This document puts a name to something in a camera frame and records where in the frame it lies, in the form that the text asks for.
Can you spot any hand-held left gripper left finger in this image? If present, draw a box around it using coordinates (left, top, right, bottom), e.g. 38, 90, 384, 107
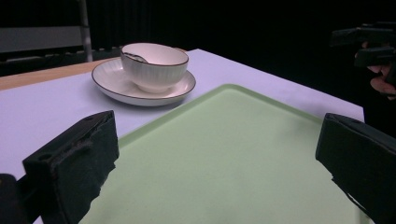
21, 110, 120, 224

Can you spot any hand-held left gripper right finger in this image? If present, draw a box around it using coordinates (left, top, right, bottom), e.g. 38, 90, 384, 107
315, 112, 396, 224

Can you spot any pale table sheet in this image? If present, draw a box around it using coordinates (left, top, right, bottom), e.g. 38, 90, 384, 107
0, 49, 365, 224

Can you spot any white dark-rimmed plate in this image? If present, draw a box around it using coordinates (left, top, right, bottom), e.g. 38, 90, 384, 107
91, 57, 197, 107

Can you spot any white ribbed bowl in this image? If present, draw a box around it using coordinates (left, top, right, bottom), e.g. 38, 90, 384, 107
120, 42, 190, 94

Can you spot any grey panel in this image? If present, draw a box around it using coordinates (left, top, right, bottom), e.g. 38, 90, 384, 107
0, 25, 84, 54

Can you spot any metal stand pole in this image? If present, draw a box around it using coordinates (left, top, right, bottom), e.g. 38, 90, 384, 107
78, 0, 94, 63

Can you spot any light green tray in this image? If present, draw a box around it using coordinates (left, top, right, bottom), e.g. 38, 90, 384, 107
78, 83, 372, 224

